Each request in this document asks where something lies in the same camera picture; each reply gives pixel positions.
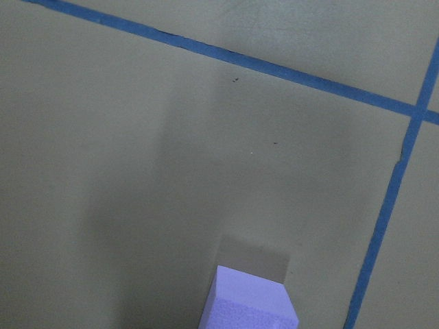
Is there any purple foam block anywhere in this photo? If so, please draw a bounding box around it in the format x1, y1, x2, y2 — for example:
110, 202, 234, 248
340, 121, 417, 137
198, 265, 299, 328

